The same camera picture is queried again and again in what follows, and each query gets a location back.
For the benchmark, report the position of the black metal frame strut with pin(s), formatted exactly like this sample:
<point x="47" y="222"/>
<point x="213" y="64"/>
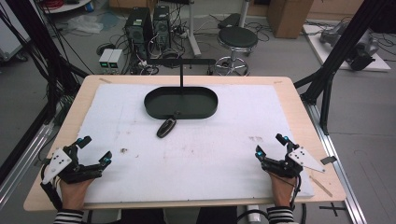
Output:
<point x="40" y="46"/>
<point x="339" y="53"/>

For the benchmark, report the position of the white desk leg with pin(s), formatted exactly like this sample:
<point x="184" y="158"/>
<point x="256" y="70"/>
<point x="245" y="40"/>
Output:
<point x="193" y="31"/>

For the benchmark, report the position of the clear plastic bag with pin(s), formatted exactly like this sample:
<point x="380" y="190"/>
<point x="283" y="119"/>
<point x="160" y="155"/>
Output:
<point x="84" y="24"/>

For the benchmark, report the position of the large black computer tower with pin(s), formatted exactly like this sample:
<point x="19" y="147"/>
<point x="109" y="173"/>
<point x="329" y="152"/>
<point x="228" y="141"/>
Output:
<point x="138" y="31"/>

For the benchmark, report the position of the thin wooden stick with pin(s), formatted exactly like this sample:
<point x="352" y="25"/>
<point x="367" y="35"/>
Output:
<point x="320" y="186"/>

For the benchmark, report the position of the black tape piece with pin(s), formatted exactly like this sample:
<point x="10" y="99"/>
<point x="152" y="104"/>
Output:
<point x="328" y="160"/>

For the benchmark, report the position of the white foam mat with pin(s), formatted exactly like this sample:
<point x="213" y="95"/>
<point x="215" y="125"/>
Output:
<point x="199" y="161"/>

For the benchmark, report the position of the person's left hand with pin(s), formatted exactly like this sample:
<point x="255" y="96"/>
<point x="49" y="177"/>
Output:
<point x="74" y="194"/>

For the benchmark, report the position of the aluminium rail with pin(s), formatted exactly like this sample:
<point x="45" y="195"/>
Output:
<point x="21" y="168"/>
<point x="336" y="161"/>

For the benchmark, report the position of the black car key fob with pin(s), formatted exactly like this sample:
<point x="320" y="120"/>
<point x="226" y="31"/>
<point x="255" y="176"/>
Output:
<point x="166" y="128"/>

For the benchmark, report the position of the black tape cross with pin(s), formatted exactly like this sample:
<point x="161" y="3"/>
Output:
<point x="332" y="209"/>

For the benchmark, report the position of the brown cardboard box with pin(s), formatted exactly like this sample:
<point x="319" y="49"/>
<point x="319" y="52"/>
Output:
<point x="289" y="17"/>

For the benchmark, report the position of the black round stool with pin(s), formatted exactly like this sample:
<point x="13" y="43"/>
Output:
<point x="237" y="39"/>

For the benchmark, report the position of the slim black computer tower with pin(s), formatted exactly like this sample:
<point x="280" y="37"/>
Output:
<point x="162" y="26"/>

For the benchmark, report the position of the white board with grey equipment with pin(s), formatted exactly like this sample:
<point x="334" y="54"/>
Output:
<point x="351" y="46"/>

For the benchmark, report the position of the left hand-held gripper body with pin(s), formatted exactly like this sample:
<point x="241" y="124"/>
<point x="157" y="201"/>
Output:
<point x="74" y="172"/>

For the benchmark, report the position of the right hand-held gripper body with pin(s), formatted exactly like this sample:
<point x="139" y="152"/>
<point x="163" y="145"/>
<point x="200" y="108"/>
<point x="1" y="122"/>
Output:
<point x="285" y="166"/>

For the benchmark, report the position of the white power supply box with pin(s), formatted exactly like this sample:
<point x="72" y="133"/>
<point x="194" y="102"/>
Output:
<point x="105" y="59"/>
<point x="115" y="59"/>

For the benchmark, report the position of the black oval tray with hanger stand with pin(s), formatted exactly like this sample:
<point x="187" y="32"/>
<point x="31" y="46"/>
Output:
<point x="180" y="104"/>

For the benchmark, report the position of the person's right hand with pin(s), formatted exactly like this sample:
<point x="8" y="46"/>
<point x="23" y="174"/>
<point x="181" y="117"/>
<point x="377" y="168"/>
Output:
<point x="282" y="191"/>

